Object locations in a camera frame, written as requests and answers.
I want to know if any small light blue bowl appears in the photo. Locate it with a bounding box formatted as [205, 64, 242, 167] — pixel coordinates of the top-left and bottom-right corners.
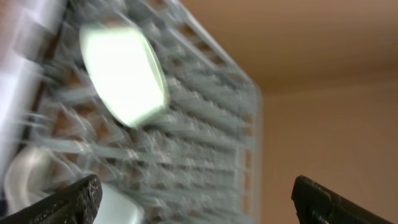
[93, 182, 144, 224]

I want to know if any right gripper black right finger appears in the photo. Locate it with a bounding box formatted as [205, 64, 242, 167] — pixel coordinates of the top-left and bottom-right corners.
[291, 175, 392, 224]

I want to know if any white plastic spoon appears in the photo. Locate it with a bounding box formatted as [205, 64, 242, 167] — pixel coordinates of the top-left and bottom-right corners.
[4, 146, 52, 215]

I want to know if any grey dishwasher rack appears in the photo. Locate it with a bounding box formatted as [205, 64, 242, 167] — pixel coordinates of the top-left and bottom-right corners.
[1, 0, 261, 223]

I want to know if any green bowl with rice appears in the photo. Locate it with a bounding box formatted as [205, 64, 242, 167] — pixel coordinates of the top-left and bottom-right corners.
[79, 24, 170, 128]

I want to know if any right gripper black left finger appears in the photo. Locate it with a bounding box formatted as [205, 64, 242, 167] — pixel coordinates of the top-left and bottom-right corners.
[1, 174, 103, 224]

